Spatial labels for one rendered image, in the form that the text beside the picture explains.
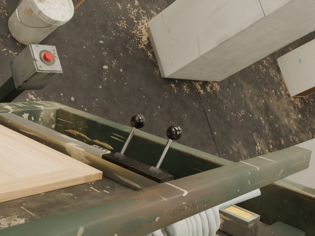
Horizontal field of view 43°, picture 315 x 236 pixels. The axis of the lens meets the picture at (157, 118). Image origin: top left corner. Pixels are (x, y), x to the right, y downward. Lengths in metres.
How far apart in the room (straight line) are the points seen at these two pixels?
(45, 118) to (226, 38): 1.99
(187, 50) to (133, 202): 3.23
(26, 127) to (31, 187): 0.44
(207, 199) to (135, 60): 3.23
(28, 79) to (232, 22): 1.97
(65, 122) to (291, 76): 4.62
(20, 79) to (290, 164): 1.38
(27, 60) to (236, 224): 1.09
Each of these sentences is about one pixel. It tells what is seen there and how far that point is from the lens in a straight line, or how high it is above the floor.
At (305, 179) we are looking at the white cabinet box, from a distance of 4.57.
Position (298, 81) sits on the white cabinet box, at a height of 0.18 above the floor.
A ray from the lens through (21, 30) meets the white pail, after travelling 2.79.
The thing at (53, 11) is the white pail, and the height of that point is 0.36.
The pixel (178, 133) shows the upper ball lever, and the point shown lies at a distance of 0.94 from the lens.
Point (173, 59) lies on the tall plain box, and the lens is 3.53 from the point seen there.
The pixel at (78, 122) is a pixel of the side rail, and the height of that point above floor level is 1.00.
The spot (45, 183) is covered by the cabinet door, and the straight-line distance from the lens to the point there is 0.91.
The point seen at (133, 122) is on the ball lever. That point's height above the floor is 1.43.
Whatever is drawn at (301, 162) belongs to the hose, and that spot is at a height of 1.95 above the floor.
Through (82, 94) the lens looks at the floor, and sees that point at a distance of 2.94.
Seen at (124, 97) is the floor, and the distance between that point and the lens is 3.20.
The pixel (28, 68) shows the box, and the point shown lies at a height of 0.88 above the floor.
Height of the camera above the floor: 2.12
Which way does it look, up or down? 39 degrees down
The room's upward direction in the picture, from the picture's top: 62 degrees clockwise
